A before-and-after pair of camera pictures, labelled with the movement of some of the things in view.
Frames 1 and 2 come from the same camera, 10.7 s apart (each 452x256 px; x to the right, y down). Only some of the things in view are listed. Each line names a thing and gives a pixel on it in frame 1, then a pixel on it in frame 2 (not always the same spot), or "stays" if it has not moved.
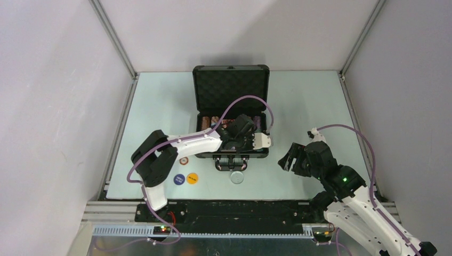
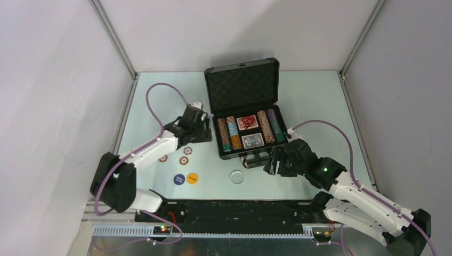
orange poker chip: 184,160 stays
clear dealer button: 237,177 stays
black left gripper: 250,134 to 205,135
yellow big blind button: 192,178 stays
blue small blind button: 179,179 stays
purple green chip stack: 257,122 to 276,129
